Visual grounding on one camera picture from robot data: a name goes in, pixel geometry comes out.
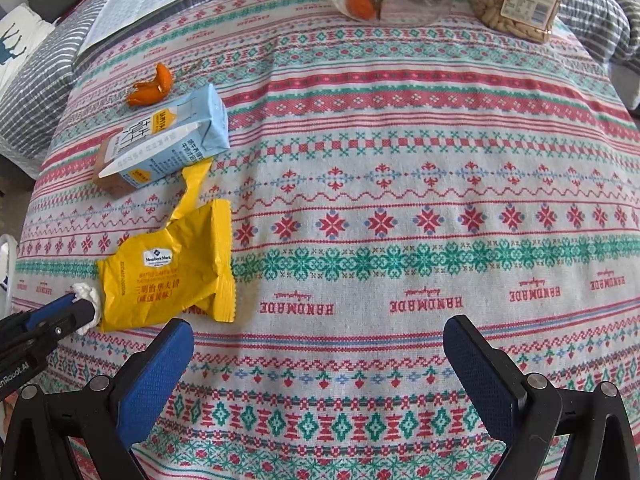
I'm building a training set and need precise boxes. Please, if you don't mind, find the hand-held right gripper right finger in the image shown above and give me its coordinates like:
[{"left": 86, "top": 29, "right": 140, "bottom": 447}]
[{"left": 443, "top": 315, "right": 640, "bottom": 480}]

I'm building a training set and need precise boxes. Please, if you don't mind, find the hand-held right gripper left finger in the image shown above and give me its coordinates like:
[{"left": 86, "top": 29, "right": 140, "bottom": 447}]
[{"left": 0, "top": 317, "right": 196, "bottom": 480}]

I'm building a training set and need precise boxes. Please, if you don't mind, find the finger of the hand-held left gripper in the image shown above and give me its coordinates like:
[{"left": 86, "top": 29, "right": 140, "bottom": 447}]
[
  {"left": 0, "top": 300, "right": 99, "bottom": 361},
  {"left": 0, "top": 294, "right": 78, "bottom": 333}
]

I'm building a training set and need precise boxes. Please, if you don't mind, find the white tissue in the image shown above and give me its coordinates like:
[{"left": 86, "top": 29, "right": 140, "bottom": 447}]
[{"left": 70, "top": 282, "right": 104, "bottom": 336}]

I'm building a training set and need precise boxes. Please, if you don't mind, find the yellow snack wrapper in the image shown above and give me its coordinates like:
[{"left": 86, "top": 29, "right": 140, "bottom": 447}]
[{"left": 96, "top": 157, "right": 237, "bottom": 333}]

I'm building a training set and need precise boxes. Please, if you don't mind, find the light blue milk carton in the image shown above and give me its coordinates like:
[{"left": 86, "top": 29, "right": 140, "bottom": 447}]
[{"left": 92, "top": 82, "right": 231, "bottom": 197}]

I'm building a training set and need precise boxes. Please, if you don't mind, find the patterned knit tablecloth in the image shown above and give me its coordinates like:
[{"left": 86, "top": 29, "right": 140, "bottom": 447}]
[{"left": 12, "top": 0, "right": 640, "bottom": 480}]

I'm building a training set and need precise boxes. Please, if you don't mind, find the orange peel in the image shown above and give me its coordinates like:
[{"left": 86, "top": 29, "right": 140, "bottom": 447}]
[{"left": 125, "top": 62, "right": 175, "bottom": 107}]

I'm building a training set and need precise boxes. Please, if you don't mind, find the white deer print pillow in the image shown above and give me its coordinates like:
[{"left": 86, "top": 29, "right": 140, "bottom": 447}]
[{"left": 0, "top": 2, "right": 56, "bottom": 91}]

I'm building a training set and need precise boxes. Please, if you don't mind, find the clear jar of nuts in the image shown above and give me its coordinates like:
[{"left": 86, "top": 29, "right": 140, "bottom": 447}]
[{"left": 470, "top": 0, "right": 576, "bottom": 43}]

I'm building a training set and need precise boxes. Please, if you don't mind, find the tangerine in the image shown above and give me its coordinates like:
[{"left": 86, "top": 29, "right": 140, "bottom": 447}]
[{"left": 346, "top": 0, "right": 385, "bottom": 20}]

